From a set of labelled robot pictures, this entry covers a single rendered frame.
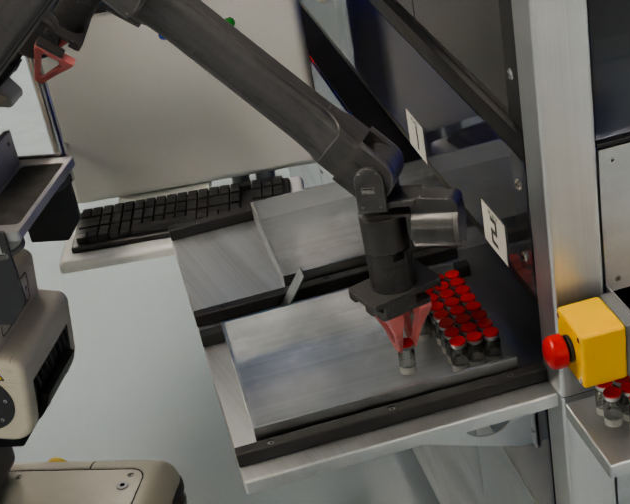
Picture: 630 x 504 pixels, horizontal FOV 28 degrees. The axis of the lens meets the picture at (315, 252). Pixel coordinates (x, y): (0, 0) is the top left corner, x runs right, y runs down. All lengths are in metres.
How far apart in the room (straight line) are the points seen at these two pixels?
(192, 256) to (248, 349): 0.31
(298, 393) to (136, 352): 1.86
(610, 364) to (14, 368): 0.98
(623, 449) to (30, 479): 1.48
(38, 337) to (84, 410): 1.23
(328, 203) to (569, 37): 0.82
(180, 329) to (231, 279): 1.60
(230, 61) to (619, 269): 0.52
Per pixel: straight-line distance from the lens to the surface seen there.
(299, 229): 2.02
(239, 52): 1.48
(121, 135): 2.39
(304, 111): 1.48
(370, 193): 1.48
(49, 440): 3.25
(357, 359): 1.68
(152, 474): 2.57
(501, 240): 1.63
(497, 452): 1.99
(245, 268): 1.95
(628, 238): 1.49
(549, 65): 1.36
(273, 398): 1.64
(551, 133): 1.39
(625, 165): 1.45
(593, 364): 1.44
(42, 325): 2.11
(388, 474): 2.87
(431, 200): 1.49
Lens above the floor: 1.83
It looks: 29 degrees down
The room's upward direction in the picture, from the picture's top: 11 degrees counter-clockwise
